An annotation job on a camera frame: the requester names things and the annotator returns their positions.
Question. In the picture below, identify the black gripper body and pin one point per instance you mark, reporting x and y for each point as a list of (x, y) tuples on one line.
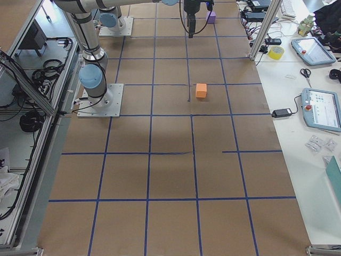
[(191, 7)]

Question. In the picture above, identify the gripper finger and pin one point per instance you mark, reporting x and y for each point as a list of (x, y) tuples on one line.
[(191, 25)]

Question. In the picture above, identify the orange foam block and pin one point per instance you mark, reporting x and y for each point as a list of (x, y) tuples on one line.
[(201, 90)]

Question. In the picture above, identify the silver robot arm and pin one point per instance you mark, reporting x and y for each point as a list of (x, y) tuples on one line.
[(114, 24), (92, 75)]

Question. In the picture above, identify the purple foam block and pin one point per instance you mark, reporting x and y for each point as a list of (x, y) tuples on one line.
[(211, 17)]

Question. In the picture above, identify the yellow tape roll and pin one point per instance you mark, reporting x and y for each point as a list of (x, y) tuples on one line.
[(276, 52)]

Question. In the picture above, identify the far teach pendant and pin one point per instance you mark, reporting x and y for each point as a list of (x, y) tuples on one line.
[(312, 52)]

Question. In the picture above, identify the teach pendant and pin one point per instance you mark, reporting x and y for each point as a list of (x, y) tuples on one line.
[(312, 52), (321, 109)]

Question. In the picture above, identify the black power adapter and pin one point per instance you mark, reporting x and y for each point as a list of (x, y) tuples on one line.
[(279, 113)]

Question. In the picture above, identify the near teach pendant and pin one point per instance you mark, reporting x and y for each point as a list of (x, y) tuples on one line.
[(321, 109)]

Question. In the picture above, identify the aluminium frame post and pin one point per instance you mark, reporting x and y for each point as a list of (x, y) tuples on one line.
[(270, 14)]

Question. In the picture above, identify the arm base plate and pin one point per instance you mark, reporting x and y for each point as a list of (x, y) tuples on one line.
[(109, 106), (123, 27)]

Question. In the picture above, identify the black handled scissors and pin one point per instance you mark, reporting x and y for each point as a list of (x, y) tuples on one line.
[(306, 73)]

